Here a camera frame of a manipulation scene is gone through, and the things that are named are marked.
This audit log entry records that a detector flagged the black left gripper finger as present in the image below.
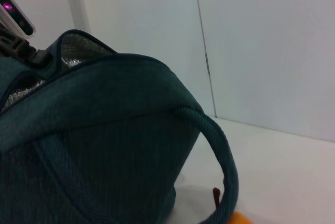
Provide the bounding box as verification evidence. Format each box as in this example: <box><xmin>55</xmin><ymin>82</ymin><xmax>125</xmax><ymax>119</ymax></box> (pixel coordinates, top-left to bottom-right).
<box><xmin>0</xmin><ymin>30</ymin><xmax>53</xmax><ymax>67</ymax></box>

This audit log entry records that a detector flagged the teal insulated lunch bag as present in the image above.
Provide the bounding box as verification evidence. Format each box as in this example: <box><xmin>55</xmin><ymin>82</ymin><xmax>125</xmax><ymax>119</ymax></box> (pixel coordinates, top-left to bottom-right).
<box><xmin>0</xmin><ymin>29</ymin><xmax>240</xmax><ymax>224</ymax></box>

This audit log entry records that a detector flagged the orange pear fruit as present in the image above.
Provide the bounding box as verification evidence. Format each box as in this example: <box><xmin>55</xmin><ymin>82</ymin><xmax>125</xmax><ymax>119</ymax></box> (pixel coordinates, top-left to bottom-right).
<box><xmin>212</xmin><ymin>187</ymin><xmax>255</xmax><ymax>224</ymax></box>

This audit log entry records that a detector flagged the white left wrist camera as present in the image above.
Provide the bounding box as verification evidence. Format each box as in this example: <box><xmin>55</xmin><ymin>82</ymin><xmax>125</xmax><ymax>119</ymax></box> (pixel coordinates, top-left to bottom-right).
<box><xmin>0</xmin><ymin>0</ymin><xmax>36</xmax><ymax>37</ymax></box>

